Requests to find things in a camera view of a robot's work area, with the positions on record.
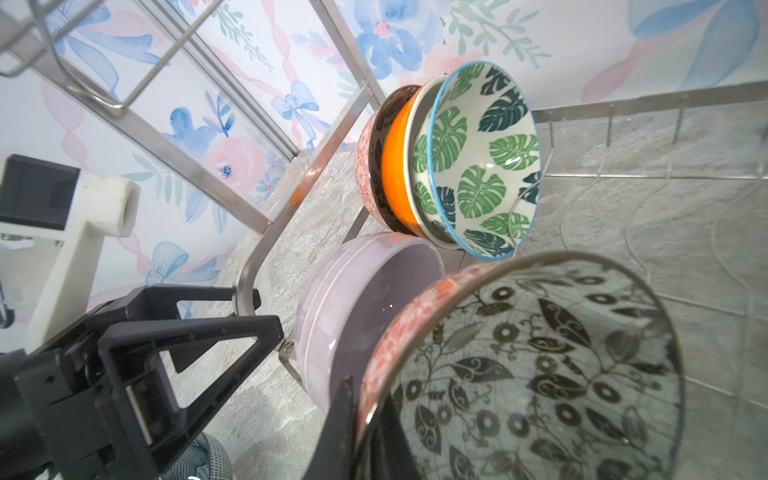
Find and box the green leaf pattern bowl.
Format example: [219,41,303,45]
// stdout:
[409,61,541,261]

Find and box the stainless steel dish rack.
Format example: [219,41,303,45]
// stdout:
[0,0,768,421]

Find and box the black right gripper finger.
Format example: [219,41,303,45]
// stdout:
[302,376,357,480]

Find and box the lilac bowl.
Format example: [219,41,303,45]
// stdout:
[295,233,445,413]

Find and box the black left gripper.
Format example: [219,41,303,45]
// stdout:
[1,299,284,479]

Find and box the white bowl orange outside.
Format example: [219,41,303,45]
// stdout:
[381,75,449,249]

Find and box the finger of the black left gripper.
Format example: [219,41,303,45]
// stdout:
[119,284,262,375]

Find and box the small patterned dish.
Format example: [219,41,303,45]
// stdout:
[354,251,685,479]

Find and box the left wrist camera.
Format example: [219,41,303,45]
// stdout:
[1,154,140,354]

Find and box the dark blue patterned bowl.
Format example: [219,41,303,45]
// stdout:
[161,433,235,480]

